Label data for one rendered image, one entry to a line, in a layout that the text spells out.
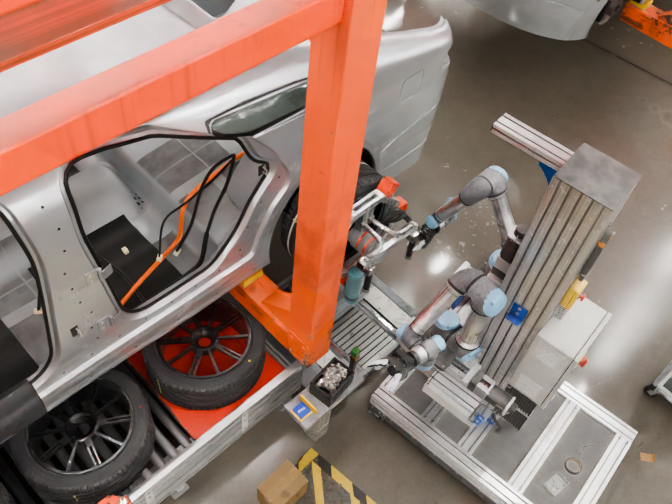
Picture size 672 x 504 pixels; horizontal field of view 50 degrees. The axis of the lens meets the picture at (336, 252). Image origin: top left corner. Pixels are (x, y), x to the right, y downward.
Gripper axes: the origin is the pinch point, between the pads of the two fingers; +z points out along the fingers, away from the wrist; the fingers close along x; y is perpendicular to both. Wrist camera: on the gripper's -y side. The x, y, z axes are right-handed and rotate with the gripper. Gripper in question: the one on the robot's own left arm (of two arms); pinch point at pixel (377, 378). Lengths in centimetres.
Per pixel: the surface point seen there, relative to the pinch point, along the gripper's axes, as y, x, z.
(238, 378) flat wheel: 64, 73, 29
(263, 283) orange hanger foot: 42, 104, -7
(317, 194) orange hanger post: -67, 45, -2
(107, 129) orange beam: -146, 20, 76
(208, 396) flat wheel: 70, 76, 46
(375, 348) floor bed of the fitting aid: 109, 72, -63
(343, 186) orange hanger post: -70, 40, -11
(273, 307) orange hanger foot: 38, 84, -1
